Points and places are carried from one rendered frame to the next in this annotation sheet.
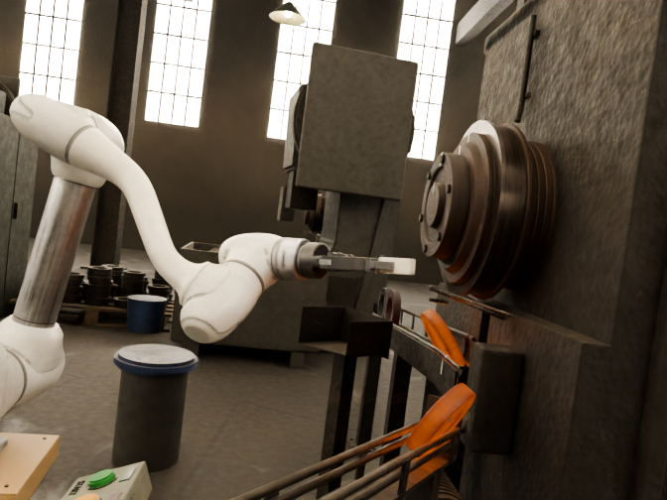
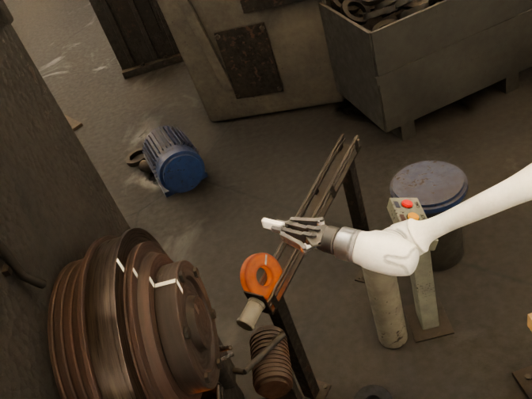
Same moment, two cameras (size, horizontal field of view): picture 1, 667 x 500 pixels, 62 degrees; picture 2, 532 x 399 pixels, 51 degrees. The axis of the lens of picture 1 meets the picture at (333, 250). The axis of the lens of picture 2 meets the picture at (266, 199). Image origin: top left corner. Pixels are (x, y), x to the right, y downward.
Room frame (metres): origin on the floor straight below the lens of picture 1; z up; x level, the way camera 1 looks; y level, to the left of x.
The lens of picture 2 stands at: (2.25, 0.14, 2.02)
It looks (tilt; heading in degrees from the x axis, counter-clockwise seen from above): 38 degrees down; 192
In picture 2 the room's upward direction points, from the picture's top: 20 degrees counter-clockwise
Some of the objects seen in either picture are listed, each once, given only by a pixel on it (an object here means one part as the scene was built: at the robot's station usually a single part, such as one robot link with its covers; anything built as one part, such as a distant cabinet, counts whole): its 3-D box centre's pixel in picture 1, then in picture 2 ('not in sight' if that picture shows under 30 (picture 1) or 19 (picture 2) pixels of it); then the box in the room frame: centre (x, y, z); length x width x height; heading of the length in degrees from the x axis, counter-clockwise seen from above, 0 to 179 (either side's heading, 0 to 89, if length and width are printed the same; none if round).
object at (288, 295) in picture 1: (250, 298); not in sight; (4.17, 0.58, 0.39); 1.03 x 0.83 x 0.79; 100
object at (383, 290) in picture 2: not in sight; (385, 298); (0.80, 0.14, 0.26); 0.12 x 0.12 x 0.52
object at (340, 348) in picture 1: (334, 412); not in sight; (1.97, -0.08, 0.36); 0.26 x 0.20 x 0.72; 41
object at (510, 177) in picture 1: (476, 210); (149, 336); (1.50, -0.37, 1.11); 0.47 x 0.06 x 0.47; 6
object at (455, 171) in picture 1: (442, 205); (191, 324); (1.49, -0.27, 1.11); 0.28 x 0.06 x 0.28; 6
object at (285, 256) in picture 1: (295, 259); (347, 244); (1.17, 0.08, 0.95); 0.09 x 0.06 x 0.09; 151
